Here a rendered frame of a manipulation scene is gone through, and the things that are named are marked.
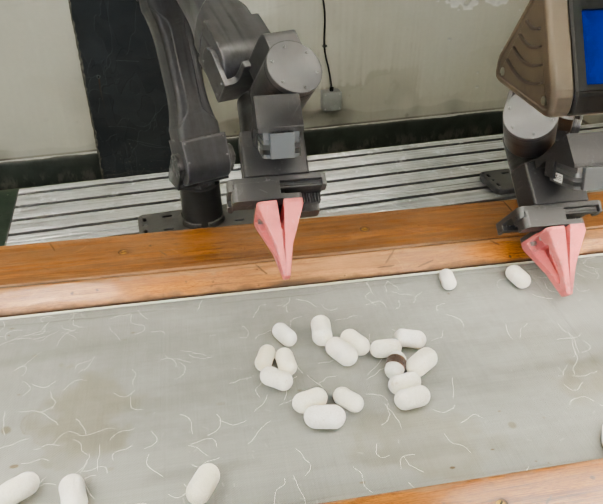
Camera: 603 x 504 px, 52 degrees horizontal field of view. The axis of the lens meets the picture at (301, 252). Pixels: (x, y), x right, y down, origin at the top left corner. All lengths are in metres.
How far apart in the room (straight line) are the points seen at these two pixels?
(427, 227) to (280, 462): 0.39
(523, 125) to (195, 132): 0.44
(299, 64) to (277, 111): 0.06
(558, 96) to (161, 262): 0.49
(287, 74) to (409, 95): 2.26
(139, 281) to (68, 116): 1.92
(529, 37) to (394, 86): 2.38
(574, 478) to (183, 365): 0.37
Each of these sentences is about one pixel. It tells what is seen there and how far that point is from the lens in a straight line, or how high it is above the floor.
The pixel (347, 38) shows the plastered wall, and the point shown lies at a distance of 2.67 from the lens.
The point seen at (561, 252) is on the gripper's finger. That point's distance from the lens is 0.75.
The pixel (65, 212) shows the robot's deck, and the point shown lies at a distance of 1.09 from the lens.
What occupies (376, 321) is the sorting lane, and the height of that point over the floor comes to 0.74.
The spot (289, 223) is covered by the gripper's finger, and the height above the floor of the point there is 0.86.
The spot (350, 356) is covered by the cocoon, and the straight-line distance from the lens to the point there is 0.63.
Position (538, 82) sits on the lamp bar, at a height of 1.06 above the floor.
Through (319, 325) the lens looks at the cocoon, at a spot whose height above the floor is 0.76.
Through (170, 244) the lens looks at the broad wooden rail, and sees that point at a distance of 0.79.
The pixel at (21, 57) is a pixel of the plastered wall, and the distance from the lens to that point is 2.57.
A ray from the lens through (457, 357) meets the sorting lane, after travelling 0.67.
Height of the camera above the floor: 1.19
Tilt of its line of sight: 34 degrees down
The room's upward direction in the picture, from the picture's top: straight up
